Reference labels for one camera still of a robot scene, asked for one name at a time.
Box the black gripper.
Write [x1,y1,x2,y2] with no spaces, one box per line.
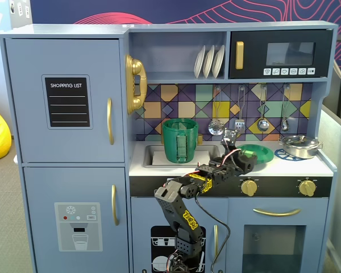
[211,147,258,184]

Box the green plate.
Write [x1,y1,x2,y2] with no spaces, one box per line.
[235,144,275,165]

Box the steel pot lid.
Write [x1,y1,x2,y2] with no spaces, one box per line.
[281,135,319,148]

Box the gold stove knob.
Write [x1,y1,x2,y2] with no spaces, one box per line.
[240,179,259,197]
[298,179,317,197]

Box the steel slotted spatula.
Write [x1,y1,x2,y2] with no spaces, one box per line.
[234,86,247,134]

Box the blue trivet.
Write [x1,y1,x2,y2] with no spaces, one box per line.
[274,148,305,162]

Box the steel ladle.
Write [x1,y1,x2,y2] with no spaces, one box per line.
[257,85,271,133]

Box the steel slotted skimmer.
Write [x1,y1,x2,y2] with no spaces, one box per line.
[207,86,225,136]

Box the steel spoon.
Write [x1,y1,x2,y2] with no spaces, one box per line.
[280,84,291,133]

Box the steel cooking pot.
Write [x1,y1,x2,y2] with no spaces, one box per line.
[278,138,324,160]

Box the blue oven door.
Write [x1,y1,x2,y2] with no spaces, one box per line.
[228,198,330,273]

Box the green ribbed container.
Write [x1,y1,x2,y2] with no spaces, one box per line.
[161,118,199,164]

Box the grey sink basin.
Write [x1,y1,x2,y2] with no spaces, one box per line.
[143,144,222,168]

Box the grey office partition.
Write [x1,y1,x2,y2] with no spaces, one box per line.
[319,61,341,273]

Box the white plate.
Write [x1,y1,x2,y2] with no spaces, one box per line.
[202,44,216,79]
[211,44,226,78]
[194,45,207,79]

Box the black microwave door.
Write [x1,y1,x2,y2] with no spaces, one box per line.
[228,29,334,80]

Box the black white dishwasher sticker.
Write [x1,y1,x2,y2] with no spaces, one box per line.
[150,226,207,273]

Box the gold toy telephone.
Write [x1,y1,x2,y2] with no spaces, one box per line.
[124,54,148,115]

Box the blue toy kitchen unit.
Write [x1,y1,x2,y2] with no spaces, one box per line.
[0,21,339,273]

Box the shopping list sticker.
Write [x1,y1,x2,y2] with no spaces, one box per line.
[41,75,94,130]

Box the blue fridge door with dispenser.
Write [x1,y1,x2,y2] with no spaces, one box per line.
[22,167,131,273]

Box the blue fridge door with list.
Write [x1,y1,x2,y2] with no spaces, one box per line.
[5,38,126,163]

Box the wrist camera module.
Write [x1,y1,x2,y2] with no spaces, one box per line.
[221,127,240,149]

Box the gold oven handle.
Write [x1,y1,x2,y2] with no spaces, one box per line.
[252,208,302,218]

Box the black power cable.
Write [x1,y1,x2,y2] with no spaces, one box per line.
[194,195,231,273]

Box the gold dishwasher door handle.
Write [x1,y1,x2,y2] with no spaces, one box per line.
[213,224,219,258]

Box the gold curved fridge handle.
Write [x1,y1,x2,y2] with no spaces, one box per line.
[111,184,120,226]
[106,98,115,146]

